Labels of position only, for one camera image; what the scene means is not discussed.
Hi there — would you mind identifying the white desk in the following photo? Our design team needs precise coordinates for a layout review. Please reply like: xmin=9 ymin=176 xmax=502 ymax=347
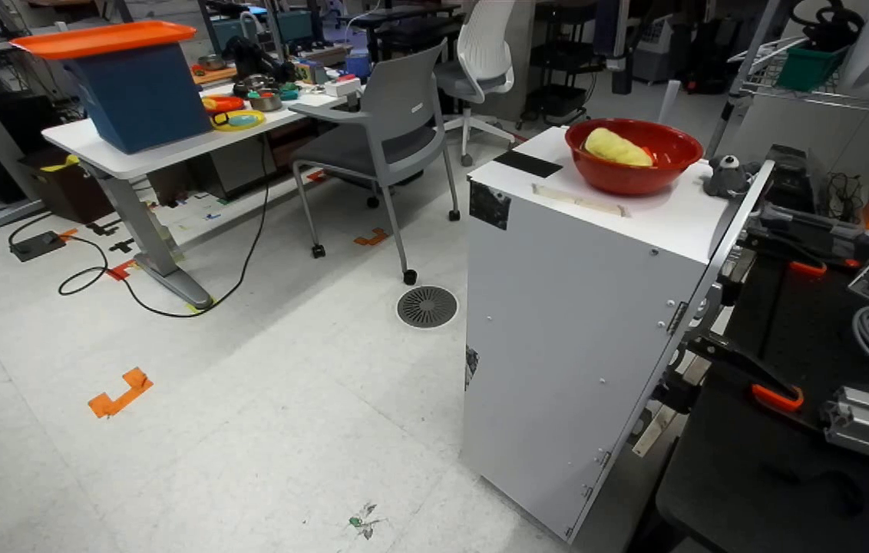
xmin=41 ymin=89 xmax=364 ymax=313

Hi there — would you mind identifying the orange desk item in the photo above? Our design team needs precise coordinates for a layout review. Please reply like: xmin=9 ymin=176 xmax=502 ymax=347
xmin=200 ymin=91 xmax=252 ymax=117

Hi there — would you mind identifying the orange bin lid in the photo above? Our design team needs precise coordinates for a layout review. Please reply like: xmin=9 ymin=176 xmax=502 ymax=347
xmin=9 ymin=14 xmax=200 ymax=61

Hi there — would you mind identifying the black floor cable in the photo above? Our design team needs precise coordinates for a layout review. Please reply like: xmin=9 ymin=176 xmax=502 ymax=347
xmin=55 ymin=149 xmax=273 ymax=323

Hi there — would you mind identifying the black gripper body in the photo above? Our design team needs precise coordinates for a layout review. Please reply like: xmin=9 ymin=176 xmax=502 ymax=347
xmin=595 ymin=0 xmax=640 ymax=65

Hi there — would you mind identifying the grey chair with casters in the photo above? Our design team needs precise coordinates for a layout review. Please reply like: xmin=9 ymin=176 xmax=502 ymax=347
xmin=288 ymin=40 xmax=464 ymax=288

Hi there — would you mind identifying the green bin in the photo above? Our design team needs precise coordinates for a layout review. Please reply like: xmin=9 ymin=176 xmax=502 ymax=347
xmin=773 ymin=44 xmax=849 ymax=95

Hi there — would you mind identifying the yellow plushy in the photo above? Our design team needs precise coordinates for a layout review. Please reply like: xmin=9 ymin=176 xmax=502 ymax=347
xmin=579 ymin=126 xmax=656 ymax=172

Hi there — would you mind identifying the round floor drain cover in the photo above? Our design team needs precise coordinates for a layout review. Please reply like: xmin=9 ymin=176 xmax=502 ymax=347
xmin=392 ymin=281 xmax=460 ymax=333

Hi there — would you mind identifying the yellow desk item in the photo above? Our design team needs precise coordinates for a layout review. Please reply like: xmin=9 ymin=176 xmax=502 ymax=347
xmin=209 ymin=105 xmax=273 ymax=136

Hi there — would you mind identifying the white toy kitchen cabinet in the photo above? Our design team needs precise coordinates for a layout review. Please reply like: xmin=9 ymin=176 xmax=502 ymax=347
xmin=458 ymin=124 xmax=779 ymax=545

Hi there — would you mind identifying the orange floor tape bracket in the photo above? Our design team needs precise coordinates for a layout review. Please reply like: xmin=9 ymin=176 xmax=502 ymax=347
xmin=87 ymin=365 xmax=155 ymax=420

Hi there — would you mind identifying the grey plush toy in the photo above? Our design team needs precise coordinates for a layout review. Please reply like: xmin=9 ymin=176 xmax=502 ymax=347
xmin=701 ymin=149 xmax=757 ymax=202

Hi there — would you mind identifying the black power brick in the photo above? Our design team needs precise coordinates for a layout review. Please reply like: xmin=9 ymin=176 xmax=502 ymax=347
xmin=5 ymin=226 xmax=67 ymax=264

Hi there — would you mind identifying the red bowl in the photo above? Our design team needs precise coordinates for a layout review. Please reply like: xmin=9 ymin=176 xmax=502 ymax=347
xmin=563 ymin=117 xmax=707 ymax=200

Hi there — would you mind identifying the black pegboard table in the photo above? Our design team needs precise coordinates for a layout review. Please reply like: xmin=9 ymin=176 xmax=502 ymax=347
xmin=654 ymin=238 xmax=869 ymax=553

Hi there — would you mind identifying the small orange floor tape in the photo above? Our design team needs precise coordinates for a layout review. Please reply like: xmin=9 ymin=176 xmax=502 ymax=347
xmin=352 ymin=225 xmax=392 ymax=253

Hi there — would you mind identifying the white office chair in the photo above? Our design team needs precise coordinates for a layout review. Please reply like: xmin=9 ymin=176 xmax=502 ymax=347
xmin=434 ymin=0 xmax=526 ymax=167

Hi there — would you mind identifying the blue storage bin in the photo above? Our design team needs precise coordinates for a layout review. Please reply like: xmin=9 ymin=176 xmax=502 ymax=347
xmin=67 ymin=40 xmax=215 ymax=157

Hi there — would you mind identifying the black office chair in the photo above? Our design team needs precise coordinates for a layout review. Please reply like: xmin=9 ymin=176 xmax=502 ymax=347
xmin=347 ymin=2 xmax=470 ymax=65

